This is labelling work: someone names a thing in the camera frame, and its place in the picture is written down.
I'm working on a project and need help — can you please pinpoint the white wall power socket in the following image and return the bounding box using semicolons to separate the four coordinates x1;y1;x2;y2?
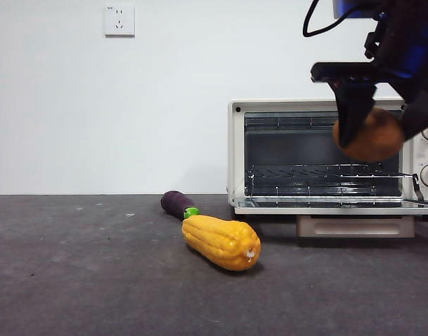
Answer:
104;3;136;39

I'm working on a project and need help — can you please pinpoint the yellow toy corn cob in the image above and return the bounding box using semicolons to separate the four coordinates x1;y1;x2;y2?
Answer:
181;214;262;272

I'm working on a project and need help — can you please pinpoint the purple toy eggplant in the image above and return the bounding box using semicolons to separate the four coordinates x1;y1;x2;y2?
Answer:
160;190;201;221

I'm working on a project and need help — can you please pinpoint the cream white toaster oven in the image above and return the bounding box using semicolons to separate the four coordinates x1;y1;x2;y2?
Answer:
227;97;428;221

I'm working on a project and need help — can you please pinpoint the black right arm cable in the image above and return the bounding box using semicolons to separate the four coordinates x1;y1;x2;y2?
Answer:
302;0;379;38

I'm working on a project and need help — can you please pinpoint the metal wire oven rack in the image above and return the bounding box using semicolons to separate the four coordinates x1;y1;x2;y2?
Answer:
245;163;414;179

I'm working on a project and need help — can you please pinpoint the glass oven door with handle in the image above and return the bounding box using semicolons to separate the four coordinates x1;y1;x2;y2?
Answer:
233;195;428;239

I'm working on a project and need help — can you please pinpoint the brown potato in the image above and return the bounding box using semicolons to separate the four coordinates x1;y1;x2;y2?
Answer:
331;106;404;162

